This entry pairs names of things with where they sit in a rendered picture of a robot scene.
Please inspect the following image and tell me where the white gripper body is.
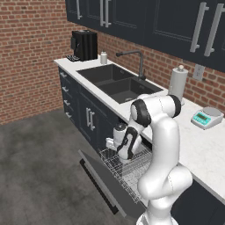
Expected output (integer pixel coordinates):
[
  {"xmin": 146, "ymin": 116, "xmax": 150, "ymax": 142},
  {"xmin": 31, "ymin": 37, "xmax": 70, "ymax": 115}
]
[{"xmin": 105, "ymin": 136, "xmax": 119, "ymax": 150}]

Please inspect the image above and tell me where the dark base cupboard door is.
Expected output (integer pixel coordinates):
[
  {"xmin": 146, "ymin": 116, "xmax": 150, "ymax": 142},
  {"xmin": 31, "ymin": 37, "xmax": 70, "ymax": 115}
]
[
  {"xmin": 77, "ymin": 92, "xmax": 92, "ymax": 139},
  {"xmin": 89, "ymin": 100, "xmax": 110, "ymax": 152}
]

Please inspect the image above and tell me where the dishwasher door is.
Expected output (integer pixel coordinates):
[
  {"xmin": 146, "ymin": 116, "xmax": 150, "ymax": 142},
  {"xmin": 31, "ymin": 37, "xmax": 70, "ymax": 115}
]
[{"xmin": 77, "ymin": 149, "xmax": 148, "ymax": 222}]

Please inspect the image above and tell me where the dark drawer front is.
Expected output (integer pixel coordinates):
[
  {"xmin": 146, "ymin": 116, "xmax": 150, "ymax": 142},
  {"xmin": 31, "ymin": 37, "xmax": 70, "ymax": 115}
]
[
  {"xmin": 63, "ymin": 106, "xmax": 81, "ymax": 130},
  {"xmin": 60, "ymin": 80, "xmax": 81, "ymax": 105},
  {"xmin": 57, "ymin": 66, "xmax": 81, "ymax": 92},
  {"xmin": 62, "ymin": 94, "xmax": 81, "ymax": 119}
]

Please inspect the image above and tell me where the dark double sink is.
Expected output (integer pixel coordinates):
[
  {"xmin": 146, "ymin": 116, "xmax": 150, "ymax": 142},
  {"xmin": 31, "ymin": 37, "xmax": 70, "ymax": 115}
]
[{"xmin": 76, "ymin": 63, "xmax": 164, "ymax": 105}]

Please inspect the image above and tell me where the dark grey tap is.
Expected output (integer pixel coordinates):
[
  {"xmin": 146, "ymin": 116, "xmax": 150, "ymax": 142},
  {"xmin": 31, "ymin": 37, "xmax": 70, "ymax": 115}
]
[{"xmin": 115, "ymin": 49, "xmax": 147, "ymax": 81}]

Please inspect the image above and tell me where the white paper towel roll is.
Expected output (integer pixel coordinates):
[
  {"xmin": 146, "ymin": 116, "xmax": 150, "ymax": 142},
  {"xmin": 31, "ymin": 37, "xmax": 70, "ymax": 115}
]
[{"xmin": 168, "ymin": 64, "xmax": 189, "ymax": 106}]

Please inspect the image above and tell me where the teal and grey kitchen scale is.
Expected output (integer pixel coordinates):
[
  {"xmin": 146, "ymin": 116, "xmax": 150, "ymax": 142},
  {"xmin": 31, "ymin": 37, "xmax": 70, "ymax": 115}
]
[{"xmin": 190, "ymin": 106, "xmax": 225, "ymax": 131}]

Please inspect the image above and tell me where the black coffee machine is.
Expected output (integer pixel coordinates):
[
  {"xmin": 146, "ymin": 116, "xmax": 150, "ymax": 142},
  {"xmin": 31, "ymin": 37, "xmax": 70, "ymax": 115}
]
[{"xmin": 66, "ymin": 29, "xmax": 98, "ymax": 63}]

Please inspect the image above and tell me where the dark base cupboard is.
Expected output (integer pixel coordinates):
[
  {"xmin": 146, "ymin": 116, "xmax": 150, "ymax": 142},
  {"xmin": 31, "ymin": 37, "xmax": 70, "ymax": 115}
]
[{"xmin": 171, "ymin": 178, "xmax": 225, "ymax": 225}]

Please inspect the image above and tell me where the silver base cupboard handle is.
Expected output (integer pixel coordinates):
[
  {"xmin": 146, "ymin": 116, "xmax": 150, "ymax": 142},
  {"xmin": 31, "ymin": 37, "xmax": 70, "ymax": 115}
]
[
  {"xmin": 89, "ymin": 111, "xmax": 97, "ymax": 132},
  {"xmin": 84, "ymin": 106, "xmax": 91, "ymax": 128}
]

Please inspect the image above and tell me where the wire dishwasher rack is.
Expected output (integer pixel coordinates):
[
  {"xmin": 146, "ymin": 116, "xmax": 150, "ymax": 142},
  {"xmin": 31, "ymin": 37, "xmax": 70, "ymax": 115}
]
[{"xmin": 98, "ymin": 142, "xmax": 154, "ymax": 204}]

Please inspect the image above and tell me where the black dishwasher door handle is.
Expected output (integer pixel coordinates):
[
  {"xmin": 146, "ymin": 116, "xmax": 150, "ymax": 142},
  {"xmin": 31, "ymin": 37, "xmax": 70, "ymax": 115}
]
[{"xmin": 79, "ymin": 158, "xmax": 120, "ymax": 215}]

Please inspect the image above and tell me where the grey wall socket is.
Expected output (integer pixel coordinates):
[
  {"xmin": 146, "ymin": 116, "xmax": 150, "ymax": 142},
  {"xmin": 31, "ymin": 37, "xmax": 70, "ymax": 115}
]
[{"xmin": 192, "ymin": 63, "xmax": 206, "ymax": 82}]

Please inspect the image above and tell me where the dark wall cupboard door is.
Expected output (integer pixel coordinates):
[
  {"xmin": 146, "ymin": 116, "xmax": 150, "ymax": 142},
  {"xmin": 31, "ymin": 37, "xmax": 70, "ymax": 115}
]
[
  {"xmin": 64, "ymin": 0, "xmax": 86, "ymax": 26},
  {"xmin": 83, "ymin": 0, "xmax": 105, "ymax": 30},
  {"xmin": 103, "ymin": 0, "xmax": 148, "ymax": 47},
  {"xmin": 211, "ymin": 0, "xmax": 225, "ymax": 73},
  {"xmin": 145, "ymin": 0, "xmax": 216, "ymax": 65}
]

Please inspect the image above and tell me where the silver wall cupboard handle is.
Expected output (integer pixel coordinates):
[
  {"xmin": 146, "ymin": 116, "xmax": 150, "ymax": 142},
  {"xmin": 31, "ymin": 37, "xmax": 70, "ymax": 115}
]
[
  {"xmin": 99, "ymin": 0, "xmax": 105, "ymax": 27},
  {"xmin": 189, "ymin": 2, "xmax": 210, "ymax": 54},
  {"xmin": 203, "ymin": 3, "xmax": 225, "ymax": 58},
  {"xmin": 76, "ymin": 0, "xmax": 83, "ymax": 21},
  {"xmin": 104, "ymin": 0, "xmax": 113, "ymax": 29}
]

